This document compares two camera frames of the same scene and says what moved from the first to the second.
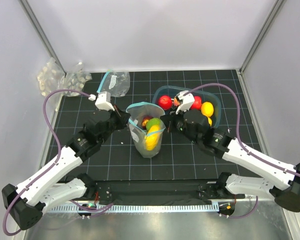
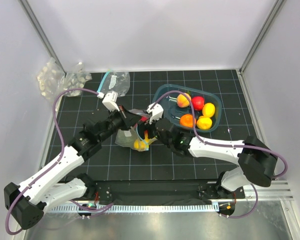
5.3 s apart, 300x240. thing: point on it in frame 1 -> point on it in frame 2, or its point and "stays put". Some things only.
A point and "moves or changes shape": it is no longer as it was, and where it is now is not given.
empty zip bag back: x=117 y=84 stays put
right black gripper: x=170 y=118 -> x=153 y=123
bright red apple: x=197 y=103 stays put
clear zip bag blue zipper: x=147 y=122 moves or changes shape
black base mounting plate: x=159 y=190 stays put
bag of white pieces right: x=75 y=79 stays put
